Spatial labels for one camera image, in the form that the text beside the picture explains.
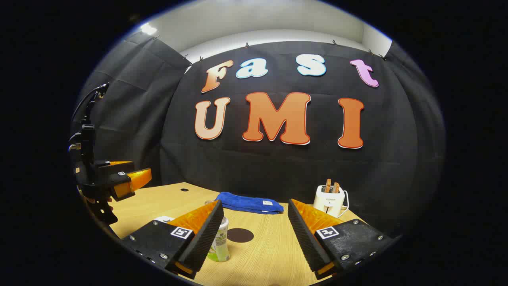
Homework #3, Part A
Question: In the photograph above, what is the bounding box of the white toaster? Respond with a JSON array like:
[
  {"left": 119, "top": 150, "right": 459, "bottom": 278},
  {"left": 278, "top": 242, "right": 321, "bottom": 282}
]
[{"left": 313, "top": 185, "right": 346, "bottom": 218}]

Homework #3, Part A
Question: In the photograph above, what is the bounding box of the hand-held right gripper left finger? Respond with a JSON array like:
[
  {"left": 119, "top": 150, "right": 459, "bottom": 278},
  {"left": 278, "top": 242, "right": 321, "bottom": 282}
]
[{"left": 121, "top": 200, "right": 225, "bottom": 280}]

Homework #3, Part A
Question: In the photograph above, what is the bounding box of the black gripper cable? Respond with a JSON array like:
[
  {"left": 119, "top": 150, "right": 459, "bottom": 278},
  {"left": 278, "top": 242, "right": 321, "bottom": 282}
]
[{"left": 71, "top": 82, "right": 110, "bottom": 137}]

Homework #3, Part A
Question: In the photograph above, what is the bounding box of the clear plastic water bottle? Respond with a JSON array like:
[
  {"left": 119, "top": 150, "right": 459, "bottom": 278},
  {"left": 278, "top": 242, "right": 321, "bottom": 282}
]
[{"left": 204, "top": 200, "right": 231, "bottom": 263}]

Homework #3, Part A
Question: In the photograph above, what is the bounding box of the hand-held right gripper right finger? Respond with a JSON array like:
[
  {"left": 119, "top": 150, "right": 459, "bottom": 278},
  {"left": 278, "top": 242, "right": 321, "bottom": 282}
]
[{"left": 287, "top": 199, "right": 397, "bottom": 280}]

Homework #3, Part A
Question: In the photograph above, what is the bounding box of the dark round coaster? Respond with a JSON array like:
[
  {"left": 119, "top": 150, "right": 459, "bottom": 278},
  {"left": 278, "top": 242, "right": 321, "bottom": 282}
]
[{"left": 227, "top": 228, "right": 254, "bottom": 243}]

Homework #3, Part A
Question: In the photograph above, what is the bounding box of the blue towel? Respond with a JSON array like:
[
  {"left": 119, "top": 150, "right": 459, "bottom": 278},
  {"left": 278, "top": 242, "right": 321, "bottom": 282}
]
[{"left": 215, "top": 192, "right": 285, "bottom": 215}]

